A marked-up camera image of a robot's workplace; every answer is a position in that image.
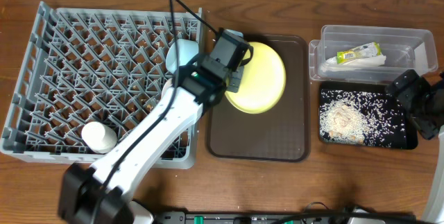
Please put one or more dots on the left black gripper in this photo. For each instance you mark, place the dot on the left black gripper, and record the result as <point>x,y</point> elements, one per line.
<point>234,81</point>

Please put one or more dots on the white napkin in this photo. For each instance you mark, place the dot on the white napkin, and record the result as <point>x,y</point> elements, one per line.
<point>332,65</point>

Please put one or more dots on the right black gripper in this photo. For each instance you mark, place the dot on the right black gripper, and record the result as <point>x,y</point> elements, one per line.
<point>419,84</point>

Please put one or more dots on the pink white bowl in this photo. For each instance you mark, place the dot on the pink white bowl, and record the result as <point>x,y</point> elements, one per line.
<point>167,85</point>

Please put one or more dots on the white paper cup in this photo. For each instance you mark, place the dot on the white paper cup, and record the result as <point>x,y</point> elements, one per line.
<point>99,137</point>

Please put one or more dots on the green yellow snack wrapper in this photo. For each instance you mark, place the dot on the green yellow snack wrapper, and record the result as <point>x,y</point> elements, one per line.
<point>364,51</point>

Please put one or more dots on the black waste tray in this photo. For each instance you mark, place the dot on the black waste tray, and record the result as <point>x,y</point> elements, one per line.
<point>409,137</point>

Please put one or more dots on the yellow plate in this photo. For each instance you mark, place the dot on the yellow plate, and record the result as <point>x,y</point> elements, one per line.
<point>262,83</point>

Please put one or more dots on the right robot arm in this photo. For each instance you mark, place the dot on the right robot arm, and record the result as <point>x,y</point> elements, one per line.
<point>434,209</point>

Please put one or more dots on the light blue bowl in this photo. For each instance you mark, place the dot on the light blue bowl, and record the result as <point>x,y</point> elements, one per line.
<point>180,53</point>

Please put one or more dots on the black equipment bar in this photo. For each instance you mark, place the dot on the black equipment bar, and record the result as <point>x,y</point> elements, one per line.
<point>314,213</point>

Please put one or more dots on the rice and nuts pile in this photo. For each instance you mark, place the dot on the rice and nuts pile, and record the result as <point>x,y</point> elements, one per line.
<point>350,120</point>

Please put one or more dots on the dark brown tray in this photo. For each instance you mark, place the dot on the dark brown tray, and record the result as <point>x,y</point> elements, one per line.
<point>281,134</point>

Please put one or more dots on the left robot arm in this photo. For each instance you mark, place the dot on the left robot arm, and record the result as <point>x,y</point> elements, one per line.
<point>104,192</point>

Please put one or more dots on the clear plastic bin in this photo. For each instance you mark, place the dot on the clear plastic bin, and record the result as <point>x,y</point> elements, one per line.
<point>404,48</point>

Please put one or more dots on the grey dishwasher rack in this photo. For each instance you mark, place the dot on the grey dishwasher rack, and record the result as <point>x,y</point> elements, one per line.
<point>84,65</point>

